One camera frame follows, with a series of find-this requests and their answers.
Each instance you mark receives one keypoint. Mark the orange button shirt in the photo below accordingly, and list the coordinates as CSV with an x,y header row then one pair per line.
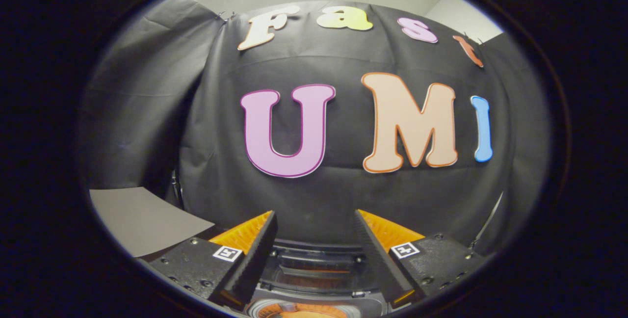
x,y
304,312

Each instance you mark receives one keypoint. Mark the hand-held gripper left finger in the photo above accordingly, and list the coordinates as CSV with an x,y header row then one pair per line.
x,y
260,249

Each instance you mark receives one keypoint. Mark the black backdrop cloth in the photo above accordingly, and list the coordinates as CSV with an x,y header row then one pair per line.
x,y
343,195

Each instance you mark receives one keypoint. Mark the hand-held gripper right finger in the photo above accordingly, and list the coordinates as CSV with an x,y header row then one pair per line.
x,y
380,259

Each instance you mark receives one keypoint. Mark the beige and dark cabinet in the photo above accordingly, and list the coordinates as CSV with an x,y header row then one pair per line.
x,y
142,220

